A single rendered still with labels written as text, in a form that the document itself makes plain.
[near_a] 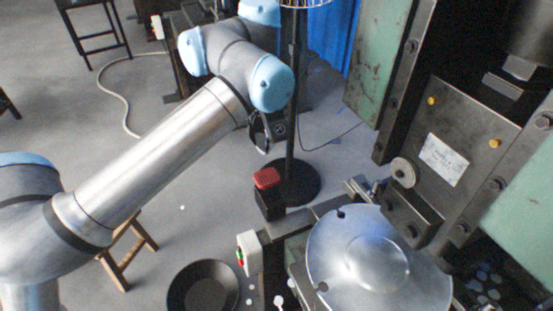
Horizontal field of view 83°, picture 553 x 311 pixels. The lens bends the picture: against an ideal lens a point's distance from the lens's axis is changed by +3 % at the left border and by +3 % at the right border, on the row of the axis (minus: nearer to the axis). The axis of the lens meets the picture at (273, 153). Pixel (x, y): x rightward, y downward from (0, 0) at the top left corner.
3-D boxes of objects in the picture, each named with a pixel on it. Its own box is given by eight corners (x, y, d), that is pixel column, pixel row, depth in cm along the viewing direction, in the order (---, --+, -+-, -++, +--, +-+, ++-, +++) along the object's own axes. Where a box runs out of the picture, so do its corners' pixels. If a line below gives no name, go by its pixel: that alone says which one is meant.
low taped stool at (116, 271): (160, 248, 153) (141, 206, 130) (127, 294, 137) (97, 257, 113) (105, 225, 162) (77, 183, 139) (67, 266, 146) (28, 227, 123)
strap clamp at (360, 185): (378, 232, 78) (388, 207, 71) (341, 185, 89) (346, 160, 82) (397, 223, 80) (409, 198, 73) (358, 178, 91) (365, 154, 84)
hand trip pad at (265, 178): (260, 205, 87) (259, 187, 81) (252, 189, 91) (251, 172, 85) (282, 197, 89) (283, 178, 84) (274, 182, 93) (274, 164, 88)
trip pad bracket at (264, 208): (267, 245, 96) (267, 207, 82) (256, 220, 102) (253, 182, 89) (285, 238, 98) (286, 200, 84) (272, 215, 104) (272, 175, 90)
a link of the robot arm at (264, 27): (225, 0, 55) (263, -10, 59) (231, 58, 63) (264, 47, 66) (251, 12, 51) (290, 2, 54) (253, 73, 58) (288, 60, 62)
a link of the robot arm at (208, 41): (203, 48, 45) (263, 30, 50) (169, 25, 51) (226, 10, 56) (211, 95, 50) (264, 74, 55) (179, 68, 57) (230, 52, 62)
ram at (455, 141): (418, 269, 52) (513, 134, 32) (363, 203, 62) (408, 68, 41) (491, 232, 57) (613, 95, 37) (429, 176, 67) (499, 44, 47)
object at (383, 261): (485, 298, 59) (487, 296, 59) (360, 373, 51) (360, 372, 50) (385, 190, 78) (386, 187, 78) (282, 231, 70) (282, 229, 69)
